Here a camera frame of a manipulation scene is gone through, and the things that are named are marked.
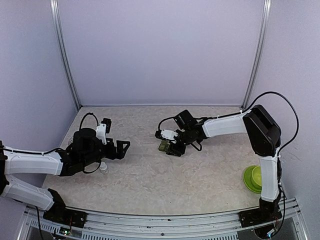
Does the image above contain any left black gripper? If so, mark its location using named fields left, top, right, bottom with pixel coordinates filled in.
left=81, top=137, right=130, bottom=167

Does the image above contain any green weekly pill organizer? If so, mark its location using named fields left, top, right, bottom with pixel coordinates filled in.
left=158, top=140, right=171, bottom=154

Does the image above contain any white pill bottle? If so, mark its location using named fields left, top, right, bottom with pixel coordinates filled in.
left=99, top=161, right=109, bottom=175

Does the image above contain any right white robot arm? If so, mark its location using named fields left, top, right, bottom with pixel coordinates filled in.
left=159, top=104, right=281, bottom=222

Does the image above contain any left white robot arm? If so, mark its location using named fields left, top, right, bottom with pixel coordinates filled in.
left=0, top=126, right=131, bottom=223

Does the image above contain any red patterned bowl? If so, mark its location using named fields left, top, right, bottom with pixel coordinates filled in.
left=68, top=138, right=74, bottom=147

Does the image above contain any green plate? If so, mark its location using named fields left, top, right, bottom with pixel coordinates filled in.
left=243, top=165, right=262, bottom=194

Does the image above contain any green bowl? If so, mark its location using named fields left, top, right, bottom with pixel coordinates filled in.
left=251, top=165, right=262, bottom=189

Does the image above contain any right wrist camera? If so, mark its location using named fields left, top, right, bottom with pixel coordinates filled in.
left=155, top=129, right=179, bottom=144

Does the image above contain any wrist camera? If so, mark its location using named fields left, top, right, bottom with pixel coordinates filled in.
left=155, top=129, right=179, bottom=144
left=96, top=118, right=112, bottom=145

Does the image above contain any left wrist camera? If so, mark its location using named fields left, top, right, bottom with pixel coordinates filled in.
left=96, top=118, right=112, bottom=145

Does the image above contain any left camera cable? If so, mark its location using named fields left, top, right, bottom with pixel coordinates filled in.
left=79, top=112, right=100, bottom=131

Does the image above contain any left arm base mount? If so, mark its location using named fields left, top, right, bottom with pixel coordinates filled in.
left=43, top=188, right=87, bottom=229

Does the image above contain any aluminium front rail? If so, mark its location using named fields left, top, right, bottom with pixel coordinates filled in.
left=17, top=199, right=308, bottom=240

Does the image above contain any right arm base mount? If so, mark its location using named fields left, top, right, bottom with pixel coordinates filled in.
left=238, top=195, right=282, bottom=228

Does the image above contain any right aluminium corner post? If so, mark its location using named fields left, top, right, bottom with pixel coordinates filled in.
left=241, top=0, right=272, bottom=109

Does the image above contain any aluminium corner post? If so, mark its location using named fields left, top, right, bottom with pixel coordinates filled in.
left=241, top=0, right=272, bottom=109
left=50, top=0, right=82, bottom=111

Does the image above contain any left aluminium corner post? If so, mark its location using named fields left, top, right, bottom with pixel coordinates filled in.
left=50, top=0, right=82, bottom=111

